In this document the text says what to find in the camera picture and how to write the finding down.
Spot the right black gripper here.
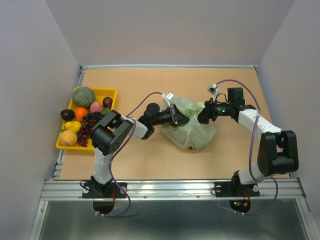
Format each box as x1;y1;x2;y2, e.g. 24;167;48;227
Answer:
192;97;233;124

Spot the dark fake grape bunch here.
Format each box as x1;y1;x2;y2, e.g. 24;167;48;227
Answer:
82;107;111;123

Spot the aluminium mounting rail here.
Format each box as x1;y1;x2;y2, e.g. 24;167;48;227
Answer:
40;178;306;201

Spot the yellow plastic tray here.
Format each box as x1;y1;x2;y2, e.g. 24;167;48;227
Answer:
55;88;117;151

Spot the green fake melon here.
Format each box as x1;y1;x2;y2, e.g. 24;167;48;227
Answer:
72;86;96;109

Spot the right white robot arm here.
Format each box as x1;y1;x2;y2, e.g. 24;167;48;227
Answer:
197;84;299;197

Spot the dark fake avocado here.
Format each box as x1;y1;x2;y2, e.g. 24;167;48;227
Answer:
60;109;75;122

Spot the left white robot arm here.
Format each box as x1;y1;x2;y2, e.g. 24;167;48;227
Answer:
80;103;189;199

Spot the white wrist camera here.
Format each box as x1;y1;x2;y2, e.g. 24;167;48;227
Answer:
161;92;174;110
207;83;220;102

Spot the red fake grape bunch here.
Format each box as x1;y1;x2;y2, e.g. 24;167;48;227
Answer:
76;122;94;148

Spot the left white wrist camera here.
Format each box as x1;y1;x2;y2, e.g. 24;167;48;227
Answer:
161;92;174;110

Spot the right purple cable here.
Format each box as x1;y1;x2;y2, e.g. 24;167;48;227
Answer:
216;79;280;216

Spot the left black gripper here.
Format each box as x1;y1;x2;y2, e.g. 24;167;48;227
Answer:
152;104;192;127

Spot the pink fake peach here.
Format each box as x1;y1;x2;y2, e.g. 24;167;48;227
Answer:
89;101;104;113

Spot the fake orange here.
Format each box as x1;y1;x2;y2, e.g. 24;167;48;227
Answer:
74;107;89;122

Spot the green avocado print plastic bag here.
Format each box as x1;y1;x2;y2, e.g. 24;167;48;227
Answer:
160;95;216;151

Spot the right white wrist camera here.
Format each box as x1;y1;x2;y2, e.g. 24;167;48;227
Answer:
207;83;220;102

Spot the dark red fake plum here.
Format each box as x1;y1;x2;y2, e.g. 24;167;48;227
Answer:
102;96;113;108

